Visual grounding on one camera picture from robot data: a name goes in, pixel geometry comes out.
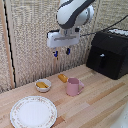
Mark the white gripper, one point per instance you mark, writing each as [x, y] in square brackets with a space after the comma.
[62, 38]

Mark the pink mug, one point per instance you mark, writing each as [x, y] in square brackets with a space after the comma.
[73, 86]

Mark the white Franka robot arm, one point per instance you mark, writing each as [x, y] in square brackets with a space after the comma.
[72, 13]

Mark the orange bread roll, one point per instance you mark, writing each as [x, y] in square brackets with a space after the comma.
[62, 78]

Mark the yellow food in bowl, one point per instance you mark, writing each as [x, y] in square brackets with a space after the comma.
[42, 85]

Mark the small white bowl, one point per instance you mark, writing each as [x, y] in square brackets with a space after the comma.
[43, 85]

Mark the black box appliance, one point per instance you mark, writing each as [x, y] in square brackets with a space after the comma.
[109, 55]

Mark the white floral plate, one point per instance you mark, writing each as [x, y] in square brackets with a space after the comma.
[33, 112]

